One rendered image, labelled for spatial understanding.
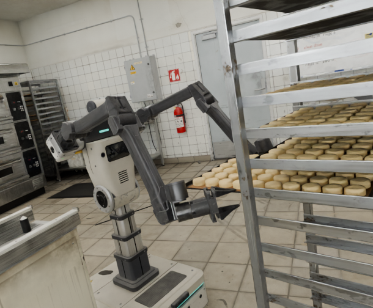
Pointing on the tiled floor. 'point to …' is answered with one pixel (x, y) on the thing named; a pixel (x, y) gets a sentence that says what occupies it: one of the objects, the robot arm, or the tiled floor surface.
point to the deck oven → (7, 143)
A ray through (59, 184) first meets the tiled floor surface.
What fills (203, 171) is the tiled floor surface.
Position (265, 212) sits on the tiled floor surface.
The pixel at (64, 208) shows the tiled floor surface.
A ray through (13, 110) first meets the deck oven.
